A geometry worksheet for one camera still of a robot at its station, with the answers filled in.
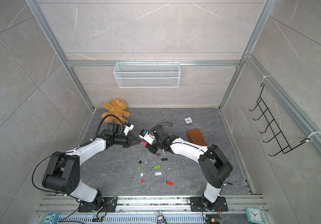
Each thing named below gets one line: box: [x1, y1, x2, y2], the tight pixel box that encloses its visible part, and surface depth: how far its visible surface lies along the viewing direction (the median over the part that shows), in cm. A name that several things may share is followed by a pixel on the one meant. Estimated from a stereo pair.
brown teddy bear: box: [101, 98, 131, 124], surface depth 112 cm
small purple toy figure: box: [155, 210, 168, 224], surface depth 69 cm
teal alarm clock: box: [245, 207, 265, 224], surface depth 70 cm
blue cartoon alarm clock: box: [42, 212, 61, 224], surface depth 70 cm
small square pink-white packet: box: [184, 117, 193, 125], surface depth 112 cm
